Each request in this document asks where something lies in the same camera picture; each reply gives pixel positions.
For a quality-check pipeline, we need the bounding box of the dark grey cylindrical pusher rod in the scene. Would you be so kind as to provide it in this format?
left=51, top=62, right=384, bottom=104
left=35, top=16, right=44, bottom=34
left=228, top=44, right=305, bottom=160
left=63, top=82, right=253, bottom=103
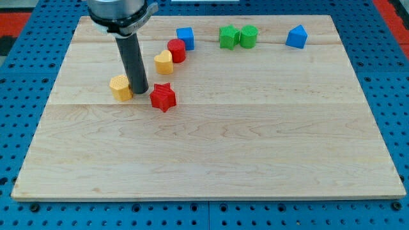
left=116, top=33, right=149, bottom=94

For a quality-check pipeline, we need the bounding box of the yellow heart block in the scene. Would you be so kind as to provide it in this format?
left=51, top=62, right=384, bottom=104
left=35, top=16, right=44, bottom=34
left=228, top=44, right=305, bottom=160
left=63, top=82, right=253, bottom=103
left=154, top=50, right=174, bottom=75

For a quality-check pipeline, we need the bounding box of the yellow hexagon block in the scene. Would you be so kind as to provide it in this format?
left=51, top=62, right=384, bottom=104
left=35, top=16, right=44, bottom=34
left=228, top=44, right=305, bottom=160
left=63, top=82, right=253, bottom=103
left=109, top=75, right=133, bottom=102

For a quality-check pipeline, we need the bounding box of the red cylinder block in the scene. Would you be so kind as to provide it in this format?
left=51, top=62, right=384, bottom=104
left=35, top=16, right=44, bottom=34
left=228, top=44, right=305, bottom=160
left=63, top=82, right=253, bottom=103
left=167, top=39, right=186, bottom=63

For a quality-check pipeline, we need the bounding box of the blue cube block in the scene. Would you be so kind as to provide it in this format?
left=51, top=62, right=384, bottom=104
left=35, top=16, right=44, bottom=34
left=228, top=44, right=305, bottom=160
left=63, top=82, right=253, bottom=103
left=176, top=27, right=195, bottom=50

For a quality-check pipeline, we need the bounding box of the red star block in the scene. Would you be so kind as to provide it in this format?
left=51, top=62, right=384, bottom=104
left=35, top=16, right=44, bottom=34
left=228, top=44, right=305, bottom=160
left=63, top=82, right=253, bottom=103
left=150, top=82, right=176, bottom=112

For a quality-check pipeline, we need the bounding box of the green star block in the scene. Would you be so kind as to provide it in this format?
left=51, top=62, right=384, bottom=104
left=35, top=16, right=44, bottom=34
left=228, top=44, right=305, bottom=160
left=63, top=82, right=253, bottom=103
left=219, top=25, right=240, bottom=50

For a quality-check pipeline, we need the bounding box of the green cylinder block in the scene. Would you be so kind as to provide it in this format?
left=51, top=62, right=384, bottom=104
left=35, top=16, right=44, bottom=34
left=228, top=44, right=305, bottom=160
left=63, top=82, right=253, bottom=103
left=240, top=25, right=258, bottom=49

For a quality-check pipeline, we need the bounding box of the light wooden board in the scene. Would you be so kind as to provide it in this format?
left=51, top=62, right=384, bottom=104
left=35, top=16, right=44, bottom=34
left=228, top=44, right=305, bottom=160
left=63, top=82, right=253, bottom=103
left=11, top=15, right=406, bottom=202

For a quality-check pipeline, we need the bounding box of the blue triangular prism block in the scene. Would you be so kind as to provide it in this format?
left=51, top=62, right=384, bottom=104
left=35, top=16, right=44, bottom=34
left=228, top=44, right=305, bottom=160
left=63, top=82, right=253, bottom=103
left=286, top=24, right=308, bottom=49

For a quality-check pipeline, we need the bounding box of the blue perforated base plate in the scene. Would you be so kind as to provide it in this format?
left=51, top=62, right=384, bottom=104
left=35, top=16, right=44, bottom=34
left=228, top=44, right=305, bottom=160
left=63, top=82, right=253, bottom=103
left=1, top=0, right=408, bottom=229

